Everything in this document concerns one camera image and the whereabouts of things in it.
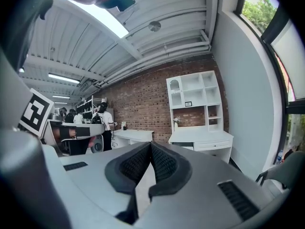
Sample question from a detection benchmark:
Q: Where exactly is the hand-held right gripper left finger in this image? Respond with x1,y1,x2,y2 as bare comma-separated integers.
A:
104,141,153,225

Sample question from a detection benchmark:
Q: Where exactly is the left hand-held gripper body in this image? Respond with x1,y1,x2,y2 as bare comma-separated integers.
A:
18,88,106,153

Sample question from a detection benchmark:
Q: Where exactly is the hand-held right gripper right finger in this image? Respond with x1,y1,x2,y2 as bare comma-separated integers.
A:
148,141,193,203

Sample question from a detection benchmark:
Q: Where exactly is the person's left hand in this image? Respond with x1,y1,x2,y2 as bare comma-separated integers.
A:
52,126,96,149

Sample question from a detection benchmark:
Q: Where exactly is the plain white desk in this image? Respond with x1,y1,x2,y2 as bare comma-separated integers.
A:
112,128,155,150

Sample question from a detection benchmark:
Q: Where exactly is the white vase with flowers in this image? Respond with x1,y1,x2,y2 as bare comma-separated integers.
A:
173,116,182,132

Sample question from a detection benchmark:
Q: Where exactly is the white storage rack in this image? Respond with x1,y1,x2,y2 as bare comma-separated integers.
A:
75,95,108,120

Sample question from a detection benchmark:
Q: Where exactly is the white hutch desk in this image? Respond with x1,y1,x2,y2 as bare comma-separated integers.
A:
166,70,234,164

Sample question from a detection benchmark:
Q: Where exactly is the person's black clothing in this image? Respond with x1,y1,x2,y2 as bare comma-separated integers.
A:
0,0,56,73

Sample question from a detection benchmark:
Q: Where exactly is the white ceiling light panel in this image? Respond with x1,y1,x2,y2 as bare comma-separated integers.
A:
70,0,130,39

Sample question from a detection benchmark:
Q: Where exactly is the white and grey chair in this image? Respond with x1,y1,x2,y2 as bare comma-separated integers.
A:
256,151,305,191

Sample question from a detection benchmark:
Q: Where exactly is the round ceiling disc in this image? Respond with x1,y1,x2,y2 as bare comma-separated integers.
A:
148,21,162,32

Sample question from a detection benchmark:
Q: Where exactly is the black-framed window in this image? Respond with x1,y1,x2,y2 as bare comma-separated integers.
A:
234,0,305,167

